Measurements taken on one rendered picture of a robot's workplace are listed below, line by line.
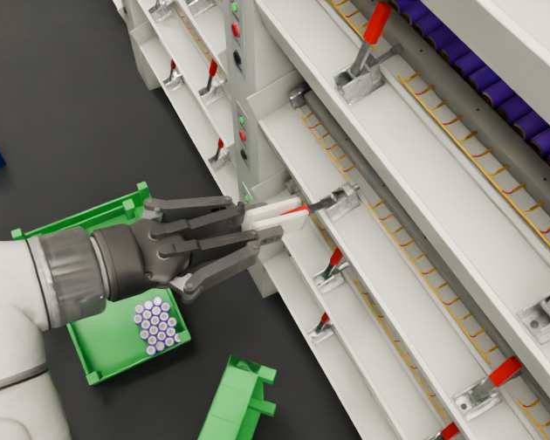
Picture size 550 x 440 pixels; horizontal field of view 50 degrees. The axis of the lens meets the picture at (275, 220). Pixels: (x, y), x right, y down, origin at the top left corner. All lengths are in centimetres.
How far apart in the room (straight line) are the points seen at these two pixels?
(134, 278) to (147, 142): 98
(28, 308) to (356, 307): 47
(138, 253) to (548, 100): 39
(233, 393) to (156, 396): 26
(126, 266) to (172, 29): 78
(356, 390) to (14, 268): 64
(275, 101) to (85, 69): 104
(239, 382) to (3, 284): 52
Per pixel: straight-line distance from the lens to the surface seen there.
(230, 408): 98
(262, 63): 76
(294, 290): 110
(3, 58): 191
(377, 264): 69
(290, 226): 68
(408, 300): 67
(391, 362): 85
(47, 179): 155
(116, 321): 124
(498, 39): 38
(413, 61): 58
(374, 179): 71
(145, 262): 61
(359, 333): 86
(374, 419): 103
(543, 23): 37
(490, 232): 50
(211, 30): 97
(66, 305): 58
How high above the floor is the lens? 113
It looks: 56 degrees down
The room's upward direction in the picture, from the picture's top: straight up
